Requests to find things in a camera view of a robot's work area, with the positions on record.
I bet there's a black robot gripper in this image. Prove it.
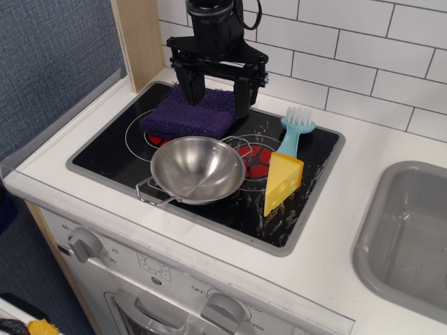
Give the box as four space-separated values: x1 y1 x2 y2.
167 1 268 119

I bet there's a light blue dish brush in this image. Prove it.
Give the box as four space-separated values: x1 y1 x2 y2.
277 106 316 158

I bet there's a black toy stove top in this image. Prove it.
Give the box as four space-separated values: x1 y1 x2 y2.
67 82 345 256

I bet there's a purple folded towel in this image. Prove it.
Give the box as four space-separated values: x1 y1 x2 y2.
140 84 238 140

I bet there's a yellow toy cheese wedge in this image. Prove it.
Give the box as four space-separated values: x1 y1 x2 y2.
263 152 305 217

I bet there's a grey left oven knob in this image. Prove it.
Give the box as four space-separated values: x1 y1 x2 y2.
68 228 103 263

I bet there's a grey oven knob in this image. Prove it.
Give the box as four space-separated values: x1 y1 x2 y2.
200 293 246 334
68 228 103 263

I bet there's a white toy oven front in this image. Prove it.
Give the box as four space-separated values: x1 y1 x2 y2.
41 210 354 334

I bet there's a grey right oven knob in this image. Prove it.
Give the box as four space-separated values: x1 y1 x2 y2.
200 293 246 334

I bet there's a grey toy sink basin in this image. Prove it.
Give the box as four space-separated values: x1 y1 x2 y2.
353 161 446 323

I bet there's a yellow object at bottom left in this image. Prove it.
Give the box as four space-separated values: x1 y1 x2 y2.
27 319 60 335

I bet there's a stainless steel bowl with handles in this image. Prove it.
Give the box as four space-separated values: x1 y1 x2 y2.
135 135 253 207

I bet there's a light wooden side post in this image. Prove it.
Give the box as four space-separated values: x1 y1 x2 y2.
110 0 165 93

